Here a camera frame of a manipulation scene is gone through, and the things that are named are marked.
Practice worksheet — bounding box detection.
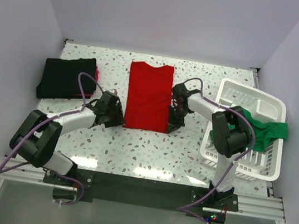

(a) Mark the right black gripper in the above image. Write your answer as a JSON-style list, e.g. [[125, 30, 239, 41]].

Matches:
[[164, 105, 190, 137]]

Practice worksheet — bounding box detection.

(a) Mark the red t shirt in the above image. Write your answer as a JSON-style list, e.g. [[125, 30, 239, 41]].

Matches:
[[124, 61, 174, 133]]

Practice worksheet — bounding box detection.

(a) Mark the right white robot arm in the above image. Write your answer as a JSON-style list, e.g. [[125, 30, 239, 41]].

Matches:
[[166, 83, 255, 208]]

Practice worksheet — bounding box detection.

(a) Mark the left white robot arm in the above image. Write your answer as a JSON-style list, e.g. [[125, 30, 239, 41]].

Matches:
[[9, 91, 124, 186]]

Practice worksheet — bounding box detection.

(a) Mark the folded pink t shirt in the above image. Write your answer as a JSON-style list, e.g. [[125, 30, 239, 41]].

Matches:
[[75, 66, 99, 98]]

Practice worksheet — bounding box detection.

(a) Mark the folded black t shirt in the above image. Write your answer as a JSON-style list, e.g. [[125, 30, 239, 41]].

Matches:
[[36, 58, 97, 99]]

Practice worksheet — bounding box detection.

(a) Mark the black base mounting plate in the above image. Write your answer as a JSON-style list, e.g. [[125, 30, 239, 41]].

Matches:
[[43, 169, 239, 212]]

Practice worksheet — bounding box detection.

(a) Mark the green t shirt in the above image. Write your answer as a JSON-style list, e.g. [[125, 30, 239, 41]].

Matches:
[[208, 104, 291, 155]]

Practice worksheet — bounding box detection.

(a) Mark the white plastic laundry basket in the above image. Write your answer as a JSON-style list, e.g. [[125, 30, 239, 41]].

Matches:
[[200, 79, 286, 182]]

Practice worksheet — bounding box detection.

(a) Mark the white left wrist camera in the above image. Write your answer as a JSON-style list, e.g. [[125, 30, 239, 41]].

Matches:
[[109, 89, 118, 96]]

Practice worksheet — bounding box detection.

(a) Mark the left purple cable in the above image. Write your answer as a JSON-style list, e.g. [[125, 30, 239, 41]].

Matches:
[[0, 62, 102, 208]]

